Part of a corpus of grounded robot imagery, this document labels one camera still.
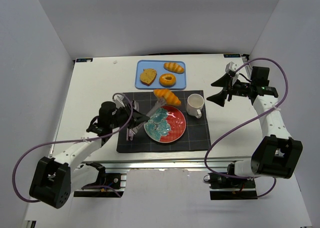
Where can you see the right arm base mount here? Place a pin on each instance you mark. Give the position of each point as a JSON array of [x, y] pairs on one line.
[[226, 189]]

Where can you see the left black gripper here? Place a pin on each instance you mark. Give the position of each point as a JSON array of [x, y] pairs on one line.
[[131, 116]]

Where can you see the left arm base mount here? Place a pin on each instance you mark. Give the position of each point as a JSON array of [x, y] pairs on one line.
[[93, 180]]

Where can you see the brown bread slice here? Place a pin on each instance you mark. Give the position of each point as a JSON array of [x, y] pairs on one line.
[[148, 76]]

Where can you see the orange donut bread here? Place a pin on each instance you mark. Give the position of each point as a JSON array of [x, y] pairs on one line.
[[167, 80]]

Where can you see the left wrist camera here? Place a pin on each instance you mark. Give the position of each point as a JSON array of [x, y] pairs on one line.
[[119, 100]]

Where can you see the white ceramic mug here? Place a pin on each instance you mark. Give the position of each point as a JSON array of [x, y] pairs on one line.
[[194, 105]]

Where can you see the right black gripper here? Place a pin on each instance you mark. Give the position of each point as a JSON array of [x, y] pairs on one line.
[[230, 89]]

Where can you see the blue table sticker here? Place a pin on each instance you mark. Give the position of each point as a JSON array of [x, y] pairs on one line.
[[78, 60], [232, 55]]

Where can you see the blue plastic tray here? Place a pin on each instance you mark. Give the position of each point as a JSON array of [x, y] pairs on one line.
[[158, 66]]

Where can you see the red and teal plate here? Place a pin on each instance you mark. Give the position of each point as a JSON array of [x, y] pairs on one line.
[[166, 125]]

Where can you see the right blue table sticker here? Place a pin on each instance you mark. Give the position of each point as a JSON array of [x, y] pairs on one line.
[[232, 55]]

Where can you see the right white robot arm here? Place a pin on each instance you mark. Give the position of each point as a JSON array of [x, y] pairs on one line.
[[278, 153]]

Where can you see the small striped croissant bread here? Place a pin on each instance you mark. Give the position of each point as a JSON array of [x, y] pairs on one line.
[[174, 67]]

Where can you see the metal tongs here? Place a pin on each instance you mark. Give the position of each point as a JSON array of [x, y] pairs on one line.
[[160, 102]]

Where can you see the dark checked placemat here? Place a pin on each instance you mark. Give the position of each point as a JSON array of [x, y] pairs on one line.
[[195, 138]]

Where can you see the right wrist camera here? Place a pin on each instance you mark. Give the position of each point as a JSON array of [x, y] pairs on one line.
[[231, 68]]

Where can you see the left blue table sticker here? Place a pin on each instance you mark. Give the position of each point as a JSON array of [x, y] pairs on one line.
[[78, 60]]

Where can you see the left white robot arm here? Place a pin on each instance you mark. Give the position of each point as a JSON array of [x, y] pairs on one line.
[[56, 178]]

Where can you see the large striped croissant bread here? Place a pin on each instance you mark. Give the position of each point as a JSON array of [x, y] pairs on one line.
[[168, 96]]

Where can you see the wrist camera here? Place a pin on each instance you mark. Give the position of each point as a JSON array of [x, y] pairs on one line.
[[119, 100], [231, 68]]

